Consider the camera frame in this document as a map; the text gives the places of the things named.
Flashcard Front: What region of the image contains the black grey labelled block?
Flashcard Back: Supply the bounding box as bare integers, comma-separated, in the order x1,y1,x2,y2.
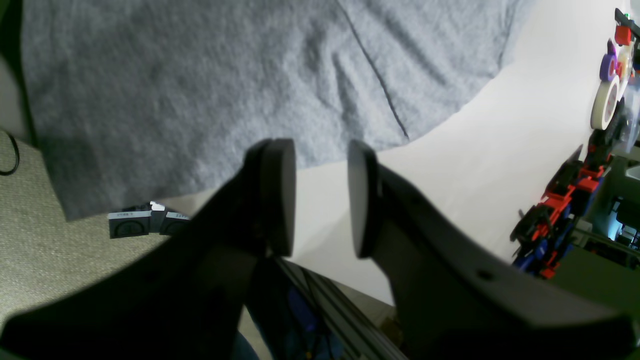
107,202,190,239

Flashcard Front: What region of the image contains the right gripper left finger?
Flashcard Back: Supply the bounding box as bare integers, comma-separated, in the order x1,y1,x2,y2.
1,138,297,360

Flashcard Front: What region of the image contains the cream tape roll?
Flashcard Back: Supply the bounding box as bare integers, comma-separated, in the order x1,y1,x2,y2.
590,74,624,130

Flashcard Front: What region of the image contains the purple tape roll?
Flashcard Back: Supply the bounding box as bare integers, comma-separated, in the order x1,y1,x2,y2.
599,39,618,82

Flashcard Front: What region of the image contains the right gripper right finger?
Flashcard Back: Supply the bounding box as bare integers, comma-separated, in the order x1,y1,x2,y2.
347,140,636,360

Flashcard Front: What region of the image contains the red blue black parts pile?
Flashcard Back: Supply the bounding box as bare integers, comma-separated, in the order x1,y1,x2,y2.
510,130,622,280

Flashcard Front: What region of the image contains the grey T-shirt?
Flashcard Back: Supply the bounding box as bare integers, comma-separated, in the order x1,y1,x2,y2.
20,0,535,221

